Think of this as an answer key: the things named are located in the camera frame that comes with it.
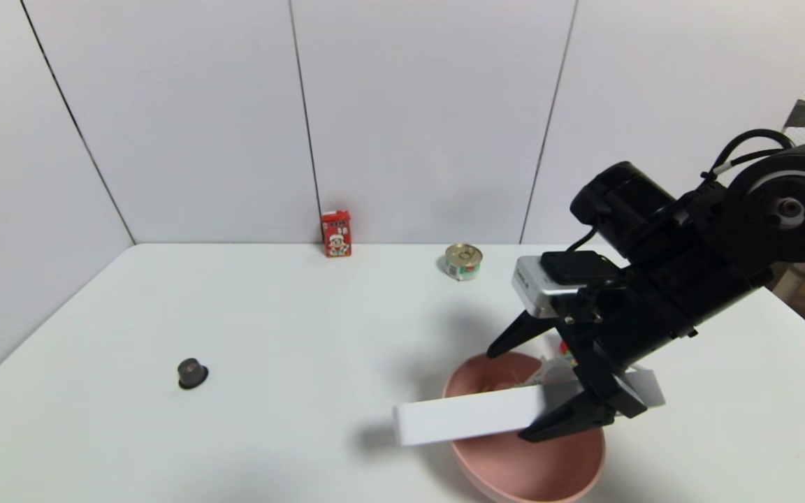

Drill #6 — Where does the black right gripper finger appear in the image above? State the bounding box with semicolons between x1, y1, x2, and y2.
518;389;615;443
486;309;558;358

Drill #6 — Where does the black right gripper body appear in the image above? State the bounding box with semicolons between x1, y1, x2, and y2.
551;258;760;418

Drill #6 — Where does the white power strip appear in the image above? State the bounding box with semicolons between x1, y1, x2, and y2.
393;368;667;447

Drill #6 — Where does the pink bowl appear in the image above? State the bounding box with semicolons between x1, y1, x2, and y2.
442;351;606;503

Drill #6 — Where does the gold-lid tin can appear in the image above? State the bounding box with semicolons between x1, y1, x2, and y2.
444;242;484;282

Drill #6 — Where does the red milk carton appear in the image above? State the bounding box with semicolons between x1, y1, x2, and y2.
319;210;353;258

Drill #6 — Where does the small dark grey cap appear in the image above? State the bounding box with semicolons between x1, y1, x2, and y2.
177;358;210;391

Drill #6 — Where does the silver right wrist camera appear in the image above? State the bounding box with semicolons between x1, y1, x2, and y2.
512;251;620;319

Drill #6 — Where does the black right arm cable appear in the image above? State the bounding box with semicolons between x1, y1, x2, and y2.
702;129;796;182

